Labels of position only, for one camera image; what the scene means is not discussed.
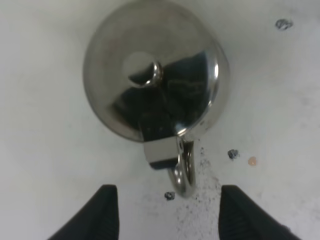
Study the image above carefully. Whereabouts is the stainless steel teapot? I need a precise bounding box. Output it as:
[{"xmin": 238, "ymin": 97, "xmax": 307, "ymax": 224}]
[{"xmin": 83, "ymin": 0, "xmax": 230, "ymax": 198}]

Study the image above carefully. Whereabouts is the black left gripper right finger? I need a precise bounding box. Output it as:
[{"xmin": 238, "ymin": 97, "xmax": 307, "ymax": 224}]
[{"xmin": 218, "ymin": 185, "xmax": 299, "ymax": 240}]

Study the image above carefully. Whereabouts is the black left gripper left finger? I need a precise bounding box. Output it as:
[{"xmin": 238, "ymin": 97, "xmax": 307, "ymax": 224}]
[{"xmin": 50, "ymin": 184, "xmax": 119, "ymax": 240}]

